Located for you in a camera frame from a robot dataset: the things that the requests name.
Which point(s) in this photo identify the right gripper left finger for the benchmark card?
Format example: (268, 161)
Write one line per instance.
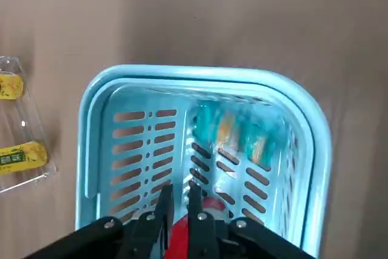
(145, 234)

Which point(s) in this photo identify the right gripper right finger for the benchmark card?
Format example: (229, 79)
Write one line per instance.
(203, 234)

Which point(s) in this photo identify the red cola bottle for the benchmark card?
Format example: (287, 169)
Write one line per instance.
(179, 237)

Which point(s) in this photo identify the teal chips bag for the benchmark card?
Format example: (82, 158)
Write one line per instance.
(230, 131)

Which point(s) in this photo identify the yellow label tea bottle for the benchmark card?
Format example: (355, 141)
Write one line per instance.
(24, 156)
(12, 87)

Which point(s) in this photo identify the clear acrylic bottle tray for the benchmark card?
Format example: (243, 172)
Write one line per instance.
(33, 119)

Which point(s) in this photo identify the light blue plastic basket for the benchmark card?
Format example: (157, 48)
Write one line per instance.
(197, 72)

